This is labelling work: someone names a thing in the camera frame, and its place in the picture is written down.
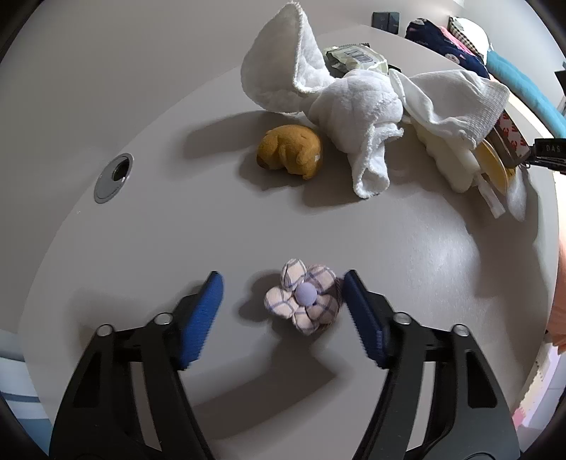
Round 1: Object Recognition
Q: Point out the white plastic wrapper strip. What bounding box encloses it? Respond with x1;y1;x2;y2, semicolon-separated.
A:
475;172;505;218

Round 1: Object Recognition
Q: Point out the white terry towel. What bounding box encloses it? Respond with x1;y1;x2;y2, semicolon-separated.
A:
240;2;405;200

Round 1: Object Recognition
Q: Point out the dark blue patterned clothing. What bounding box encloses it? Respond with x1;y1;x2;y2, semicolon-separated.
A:
404;18;491;79

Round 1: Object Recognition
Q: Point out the white ribbed cloth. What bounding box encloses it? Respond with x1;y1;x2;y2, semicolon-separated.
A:
388;70;528;222

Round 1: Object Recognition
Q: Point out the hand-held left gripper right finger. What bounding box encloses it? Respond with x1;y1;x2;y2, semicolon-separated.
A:
342;270;520;460

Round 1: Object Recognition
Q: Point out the plaid fabric flower hair tie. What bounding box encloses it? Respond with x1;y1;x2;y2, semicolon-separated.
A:
264;259;342;334

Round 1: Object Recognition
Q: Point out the dark wall outlet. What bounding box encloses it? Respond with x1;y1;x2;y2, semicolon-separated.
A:
372;11;401;33

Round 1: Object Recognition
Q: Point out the patterned pillow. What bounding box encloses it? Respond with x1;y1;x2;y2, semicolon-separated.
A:
449;17;491;56

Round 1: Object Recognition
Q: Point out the yellow snack cone cup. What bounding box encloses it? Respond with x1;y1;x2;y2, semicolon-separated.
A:
475;139;514;195

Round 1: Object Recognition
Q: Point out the green wet wipe packet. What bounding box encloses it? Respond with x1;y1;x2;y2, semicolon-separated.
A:
325;42;390;74

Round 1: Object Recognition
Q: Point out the grey desk cable grommet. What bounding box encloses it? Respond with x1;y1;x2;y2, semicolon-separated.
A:
94;153;133;204

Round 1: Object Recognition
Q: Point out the cream plush toy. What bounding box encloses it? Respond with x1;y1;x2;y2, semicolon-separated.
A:
418;119;480;193

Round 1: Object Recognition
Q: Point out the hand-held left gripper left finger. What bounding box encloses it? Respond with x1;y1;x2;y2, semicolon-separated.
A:
48;271;224;460

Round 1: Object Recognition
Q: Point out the pink clothing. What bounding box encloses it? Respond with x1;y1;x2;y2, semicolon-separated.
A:
438;25;472;54

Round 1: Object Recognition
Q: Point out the teal cushion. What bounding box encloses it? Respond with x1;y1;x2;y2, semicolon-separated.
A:
486;51;566;133

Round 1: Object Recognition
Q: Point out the red patterned packet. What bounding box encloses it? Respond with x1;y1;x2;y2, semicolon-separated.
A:
486;110;531;169

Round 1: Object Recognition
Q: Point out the brown plush toy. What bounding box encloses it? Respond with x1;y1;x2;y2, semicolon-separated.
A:
256;125;323;180

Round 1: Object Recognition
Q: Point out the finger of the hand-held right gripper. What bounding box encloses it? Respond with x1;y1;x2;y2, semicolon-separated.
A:
528;138;566;171

